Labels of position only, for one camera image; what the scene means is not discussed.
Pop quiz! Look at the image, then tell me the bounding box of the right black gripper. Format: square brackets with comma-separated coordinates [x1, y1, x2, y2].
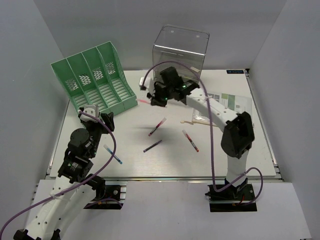
[147, 83, 174, 108]

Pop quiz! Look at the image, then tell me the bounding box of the red orange highlighter pen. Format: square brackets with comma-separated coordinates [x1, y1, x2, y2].
[136, 98, 151, 105]

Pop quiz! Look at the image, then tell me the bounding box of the blue pen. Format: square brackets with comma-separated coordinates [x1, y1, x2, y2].
[103, 144, 123, 165]

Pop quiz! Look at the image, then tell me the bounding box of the clear plastic drawer cabinet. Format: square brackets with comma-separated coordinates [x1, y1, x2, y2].
[152, 25, 210, 83]

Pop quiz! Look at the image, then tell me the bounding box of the beige eraser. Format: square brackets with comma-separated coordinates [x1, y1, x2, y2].
[190, 66, 200, 73]

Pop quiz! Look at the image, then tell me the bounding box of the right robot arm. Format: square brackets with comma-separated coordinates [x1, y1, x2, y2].
[139, 66, 255, 200]

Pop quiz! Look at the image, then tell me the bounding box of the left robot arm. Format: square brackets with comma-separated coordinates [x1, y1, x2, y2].
[13, 106, 115, 240]

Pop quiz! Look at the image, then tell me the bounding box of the green plastic file organizer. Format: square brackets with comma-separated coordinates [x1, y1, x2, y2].
[51, 41, 138, 115]

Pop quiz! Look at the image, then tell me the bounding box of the dark purple pen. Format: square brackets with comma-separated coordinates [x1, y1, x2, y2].
[143, 140, 163, 153]

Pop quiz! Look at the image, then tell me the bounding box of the small blue label sticker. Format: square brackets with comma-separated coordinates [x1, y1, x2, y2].
[226, 69, 244, 74]

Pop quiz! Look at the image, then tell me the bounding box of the plastic sleeve with printed sheets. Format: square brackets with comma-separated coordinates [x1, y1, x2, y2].
[191, 92, 253, 122]

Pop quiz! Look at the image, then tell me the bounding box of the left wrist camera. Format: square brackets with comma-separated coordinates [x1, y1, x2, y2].
[78, 104, 100, 123]

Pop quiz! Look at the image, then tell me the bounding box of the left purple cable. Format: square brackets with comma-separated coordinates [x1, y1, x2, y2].
[0, 111, 123, 236]

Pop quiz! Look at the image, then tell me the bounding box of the purple cable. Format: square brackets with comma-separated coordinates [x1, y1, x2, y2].
[141, 60, 264, 206]
[0, 111, 123, 236]

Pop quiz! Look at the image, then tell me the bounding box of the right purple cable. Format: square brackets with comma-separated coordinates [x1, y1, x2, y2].
[141, 60, 264, 206]

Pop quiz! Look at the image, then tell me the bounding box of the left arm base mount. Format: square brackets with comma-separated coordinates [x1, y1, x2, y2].
[84, 180, 127, 210]

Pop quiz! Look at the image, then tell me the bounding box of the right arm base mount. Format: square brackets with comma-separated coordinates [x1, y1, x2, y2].
[205, 184, 258, 213]

